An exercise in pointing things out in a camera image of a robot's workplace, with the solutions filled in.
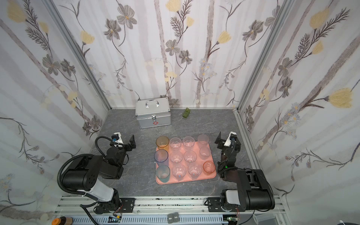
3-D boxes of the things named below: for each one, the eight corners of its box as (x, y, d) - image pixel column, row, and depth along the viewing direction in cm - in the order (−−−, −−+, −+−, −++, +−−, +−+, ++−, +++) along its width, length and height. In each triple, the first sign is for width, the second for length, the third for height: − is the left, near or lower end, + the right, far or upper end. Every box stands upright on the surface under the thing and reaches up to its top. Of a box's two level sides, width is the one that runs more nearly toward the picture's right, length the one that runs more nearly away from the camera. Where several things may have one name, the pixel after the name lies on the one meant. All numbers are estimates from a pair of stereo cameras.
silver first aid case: (140, 131, 108) (135, 116, 94) (140, 115, 118) (135, 100, 104) (172, 126, 111) (171, 111, 98) (169, 111, 121) (167, 96, 108)
